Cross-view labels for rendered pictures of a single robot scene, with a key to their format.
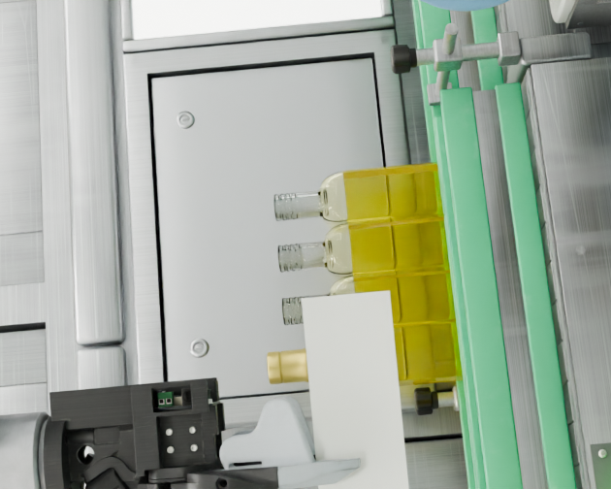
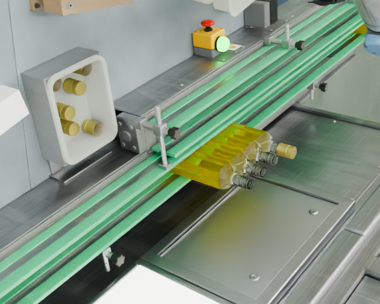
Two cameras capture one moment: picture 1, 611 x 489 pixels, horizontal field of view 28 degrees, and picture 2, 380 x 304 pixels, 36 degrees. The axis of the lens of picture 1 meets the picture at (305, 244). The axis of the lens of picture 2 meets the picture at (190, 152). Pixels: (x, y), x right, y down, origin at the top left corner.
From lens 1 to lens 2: 161 cm
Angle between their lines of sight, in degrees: 71
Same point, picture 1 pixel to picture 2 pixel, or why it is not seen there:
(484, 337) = (226, 87)
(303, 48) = (181, 270)
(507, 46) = (142, 118)
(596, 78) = (128, 107)
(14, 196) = not seen: outside the picture
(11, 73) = not seen: outside the picture
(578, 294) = (193, 79)
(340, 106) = (188, 248)
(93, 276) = (339, 250)
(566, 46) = (125, 115)
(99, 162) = (306, 284)
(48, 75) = not seen: outside the picture
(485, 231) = (199, 101)
